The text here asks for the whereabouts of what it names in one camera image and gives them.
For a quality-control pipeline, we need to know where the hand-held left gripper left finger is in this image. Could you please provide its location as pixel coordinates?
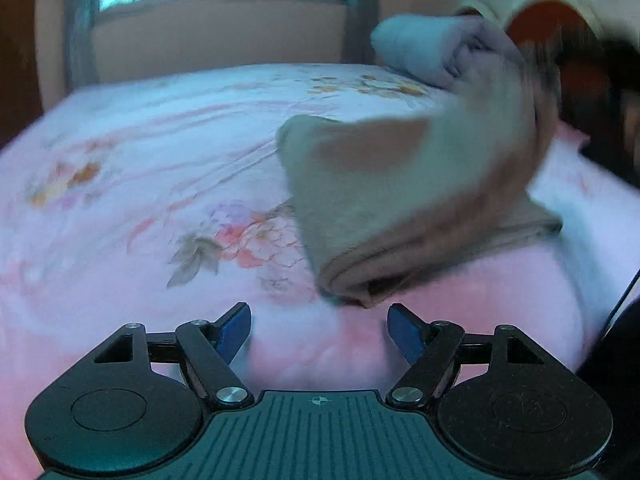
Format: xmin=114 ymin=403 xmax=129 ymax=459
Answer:
xmin=92 ymin=301 xmax=255 ymax=409

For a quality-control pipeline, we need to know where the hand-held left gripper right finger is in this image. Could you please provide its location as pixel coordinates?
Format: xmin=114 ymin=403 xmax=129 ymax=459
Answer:
xmin=386 ymin=302 xmax=548 ymax=409

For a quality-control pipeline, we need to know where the beige towel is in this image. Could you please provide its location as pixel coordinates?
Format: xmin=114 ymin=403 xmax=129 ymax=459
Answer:
xmin=275 ymin=35 xmax=566 ymax=309

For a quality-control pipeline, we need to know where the pink floral bed sheet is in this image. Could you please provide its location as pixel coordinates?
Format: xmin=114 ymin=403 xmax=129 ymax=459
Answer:
xmin=0 ymin=62 xmax=640 ymax=480

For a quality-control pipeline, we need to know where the dark cloth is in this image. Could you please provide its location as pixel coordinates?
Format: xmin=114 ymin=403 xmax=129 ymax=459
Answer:
xmin=575 ymin=270 xmax=640 ymax=480

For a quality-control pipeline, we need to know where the grey folded blanket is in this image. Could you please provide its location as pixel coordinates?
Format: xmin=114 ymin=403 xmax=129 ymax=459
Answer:
xmin=370 ymin=14 xmax=526 ymax=89

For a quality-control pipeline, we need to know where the grey curtain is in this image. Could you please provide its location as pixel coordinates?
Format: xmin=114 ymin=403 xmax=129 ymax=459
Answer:
xmin=344 ymin=0 xmax=388 ymax=67
xmin=62 ymin=0 xmax=103 ymax=92

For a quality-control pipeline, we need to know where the dark wooden furniture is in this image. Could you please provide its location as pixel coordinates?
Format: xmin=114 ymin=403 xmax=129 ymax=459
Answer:
xmin=0 ymin=0 xmax=47 ymax=148

